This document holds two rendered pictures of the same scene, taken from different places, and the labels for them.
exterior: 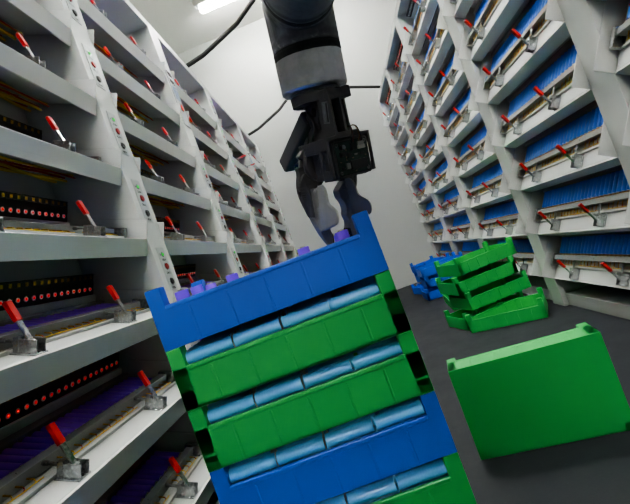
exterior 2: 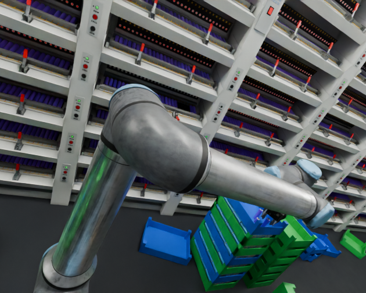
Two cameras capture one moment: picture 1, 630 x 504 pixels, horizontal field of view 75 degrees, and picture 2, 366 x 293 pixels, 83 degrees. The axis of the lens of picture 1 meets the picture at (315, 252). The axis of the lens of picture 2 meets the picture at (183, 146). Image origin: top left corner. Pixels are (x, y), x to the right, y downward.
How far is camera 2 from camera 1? 0.81 m
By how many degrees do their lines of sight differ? 63
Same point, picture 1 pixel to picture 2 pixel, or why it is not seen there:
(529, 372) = not seen: outside the picture
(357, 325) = (238, 231)
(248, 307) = (233, 203)
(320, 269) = (244, 216)
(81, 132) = (308, 108)
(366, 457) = (219, 242)
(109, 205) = (290, 134)
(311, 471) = (214, 231)
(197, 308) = not seen: hidden behind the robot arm
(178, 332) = not seen: hidden behind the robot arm
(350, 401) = (226, 235)
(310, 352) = (230, 221)
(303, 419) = (221, 225)
